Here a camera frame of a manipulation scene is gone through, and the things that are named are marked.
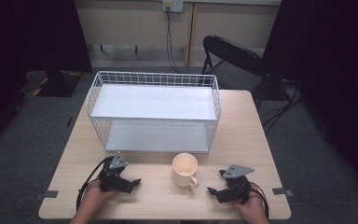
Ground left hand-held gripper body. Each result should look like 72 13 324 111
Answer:
98 151 130 193

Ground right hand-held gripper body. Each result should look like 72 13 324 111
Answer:
215 163 256 205

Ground cream cup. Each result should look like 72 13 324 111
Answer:
171 152 200 189

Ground white wire shelf rack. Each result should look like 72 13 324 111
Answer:
85 70 223 154

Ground person's left hand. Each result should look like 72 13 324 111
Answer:
82 178 119 213

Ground person's right hand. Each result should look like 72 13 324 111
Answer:
232 182 268 218

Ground grey tape strip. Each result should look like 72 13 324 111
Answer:
34 189 60 201
271 187 295 198

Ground black folding chair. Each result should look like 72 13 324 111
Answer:
200 35 282 97

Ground black stand base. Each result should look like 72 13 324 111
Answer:
20 69 83 98

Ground black curtain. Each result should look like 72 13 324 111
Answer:
261 0 358 200

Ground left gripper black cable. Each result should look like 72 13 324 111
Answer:
76 155 115 213

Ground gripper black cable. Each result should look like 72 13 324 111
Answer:
76 155 115 213
249 181 270 220

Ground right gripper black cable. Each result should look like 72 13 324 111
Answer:
249 181 270 220

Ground black floor cables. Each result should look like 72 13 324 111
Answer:
259 78 306 135

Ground black power cable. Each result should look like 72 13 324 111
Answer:
165 7 187 75

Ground white wall socket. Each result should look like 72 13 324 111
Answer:
162 0 185 14

